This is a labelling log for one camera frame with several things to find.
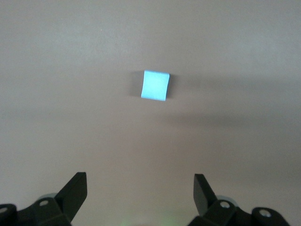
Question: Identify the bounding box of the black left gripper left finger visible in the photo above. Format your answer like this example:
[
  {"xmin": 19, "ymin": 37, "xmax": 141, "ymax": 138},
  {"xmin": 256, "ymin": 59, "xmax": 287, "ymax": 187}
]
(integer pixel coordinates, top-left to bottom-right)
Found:
[{"xmin": 0, "ymin": 171, "xmax": 88, "ymax": 226}]

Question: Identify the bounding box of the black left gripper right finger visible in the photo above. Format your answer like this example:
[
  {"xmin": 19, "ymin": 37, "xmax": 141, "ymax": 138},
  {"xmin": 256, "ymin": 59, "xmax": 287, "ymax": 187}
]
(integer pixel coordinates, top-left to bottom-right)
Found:
[{"xmin": 193, "ymin": 173, "xmax": 289, "ymax": 226}]

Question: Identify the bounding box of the light blue foam block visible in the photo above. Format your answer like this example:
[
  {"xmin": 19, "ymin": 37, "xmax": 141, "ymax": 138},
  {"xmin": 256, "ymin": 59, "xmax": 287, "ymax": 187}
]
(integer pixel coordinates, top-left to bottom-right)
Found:
[{"xmin": 140, "ymin": 70, "xmax": 170, "ymax": 102}]

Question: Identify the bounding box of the brown table cover mat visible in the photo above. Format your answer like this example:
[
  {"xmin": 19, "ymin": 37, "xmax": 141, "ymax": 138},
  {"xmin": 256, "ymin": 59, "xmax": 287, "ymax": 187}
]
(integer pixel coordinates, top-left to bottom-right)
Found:
[{"xmin": 0, "ymin": 0, "xmax": 301, "ymax": 226}]

